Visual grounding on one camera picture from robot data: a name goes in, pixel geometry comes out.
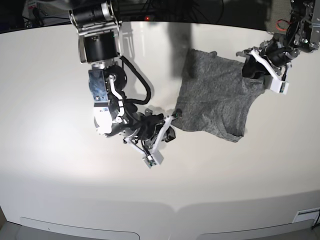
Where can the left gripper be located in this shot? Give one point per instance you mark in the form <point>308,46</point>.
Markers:
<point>272,58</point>

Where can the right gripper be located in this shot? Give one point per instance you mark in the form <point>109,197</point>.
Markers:
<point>151,131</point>

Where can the grey long-sleeve T-shirt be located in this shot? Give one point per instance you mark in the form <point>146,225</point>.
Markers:
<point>214,96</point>

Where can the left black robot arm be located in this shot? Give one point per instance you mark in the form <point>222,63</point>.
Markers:
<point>302,35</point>

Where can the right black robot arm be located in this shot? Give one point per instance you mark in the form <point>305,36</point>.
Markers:
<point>100,45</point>

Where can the black power strip red light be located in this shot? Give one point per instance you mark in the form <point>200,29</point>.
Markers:
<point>143,18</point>

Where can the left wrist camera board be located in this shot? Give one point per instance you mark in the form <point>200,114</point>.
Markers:
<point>279,86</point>

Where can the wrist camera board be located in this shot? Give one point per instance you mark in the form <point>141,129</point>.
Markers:
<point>154,159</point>
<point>279,86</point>

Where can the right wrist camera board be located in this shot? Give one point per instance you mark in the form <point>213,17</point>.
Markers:
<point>154,159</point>

